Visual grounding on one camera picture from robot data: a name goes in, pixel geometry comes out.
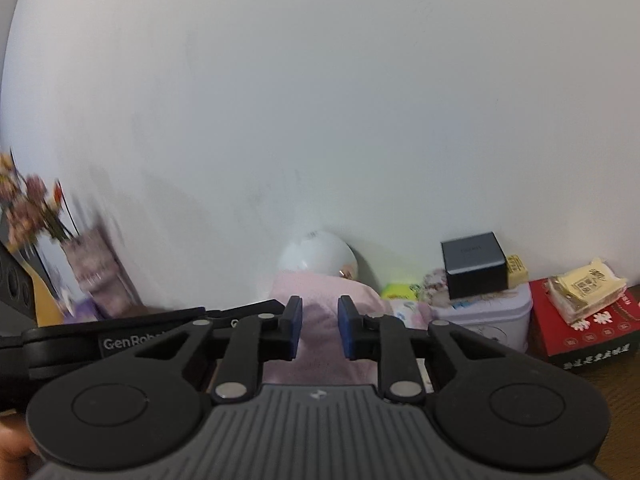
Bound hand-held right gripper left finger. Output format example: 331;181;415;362
134;295;304;404

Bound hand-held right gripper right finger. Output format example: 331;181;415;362
338;296;502;405

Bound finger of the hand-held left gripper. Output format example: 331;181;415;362
205;299;287;323

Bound pink and blue garment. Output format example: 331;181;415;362
262;270;383;389

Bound person's left hand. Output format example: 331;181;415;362
0;420;37;480

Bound green packet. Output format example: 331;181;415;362
381;282;424;302

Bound white dome-shaped object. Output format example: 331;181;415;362
277;230;359;282

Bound floral fabric pouch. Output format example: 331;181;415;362
422;268;452;307

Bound white tin container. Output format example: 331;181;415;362
429;282;532;357

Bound dark grey box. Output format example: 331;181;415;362
440;231;510;301

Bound artificial flowers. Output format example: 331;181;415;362
0;151;82;255

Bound small yellow box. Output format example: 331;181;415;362
505;253;530;287

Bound beige wrapped packet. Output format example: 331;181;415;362
547;257;629;324

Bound red printed box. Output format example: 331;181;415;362
527;277;640;374

